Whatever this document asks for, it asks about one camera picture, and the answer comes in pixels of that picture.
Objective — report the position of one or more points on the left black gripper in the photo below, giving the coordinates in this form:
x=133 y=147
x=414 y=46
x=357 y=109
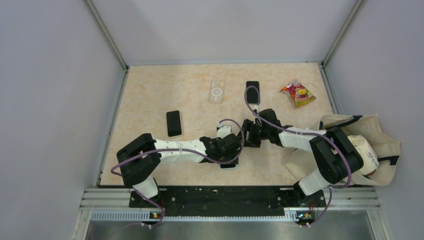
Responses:
x=231 y=156

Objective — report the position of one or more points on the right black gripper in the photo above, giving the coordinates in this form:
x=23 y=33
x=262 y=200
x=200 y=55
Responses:
x=249 y=125

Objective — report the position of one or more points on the black phone white edge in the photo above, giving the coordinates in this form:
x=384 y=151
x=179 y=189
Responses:
x=174 y=123

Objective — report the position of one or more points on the clear case with ring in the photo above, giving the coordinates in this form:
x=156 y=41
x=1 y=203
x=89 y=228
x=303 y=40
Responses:
x=216 y=92

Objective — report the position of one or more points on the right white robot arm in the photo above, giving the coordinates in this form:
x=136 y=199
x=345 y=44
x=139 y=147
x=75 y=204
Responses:
x=333 y=153

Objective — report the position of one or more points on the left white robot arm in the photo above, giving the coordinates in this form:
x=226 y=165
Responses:
x=138 y=159

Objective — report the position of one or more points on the beige tote bag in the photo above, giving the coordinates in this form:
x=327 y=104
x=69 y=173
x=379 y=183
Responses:
x=300 y=163

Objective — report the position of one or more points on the colourful snack packet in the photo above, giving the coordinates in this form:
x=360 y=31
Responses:
x=299 y=93

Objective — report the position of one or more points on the white paper wrapped bundle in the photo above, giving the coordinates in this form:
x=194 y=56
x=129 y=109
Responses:
x=368 y=155

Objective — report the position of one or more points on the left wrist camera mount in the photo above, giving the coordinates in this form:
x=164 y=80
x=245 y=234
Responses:
x=223 y=130

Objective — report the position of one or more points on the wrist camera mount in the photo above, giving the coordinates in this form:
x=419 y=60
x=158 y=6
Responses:
x=256 y=108
x=223 y=130

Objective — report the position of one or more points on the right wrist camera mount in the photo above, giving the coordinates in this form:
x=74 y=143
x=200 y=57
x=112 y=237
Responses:
x=256 y=108

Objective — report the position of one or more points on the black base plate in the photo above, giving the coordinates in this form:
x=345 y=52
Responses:
x=229 y=201

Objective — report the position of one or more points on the grey slotted cable duct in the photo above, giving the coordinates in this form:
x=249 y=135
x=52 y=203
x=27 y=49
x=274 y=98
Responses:
x=148 y=216

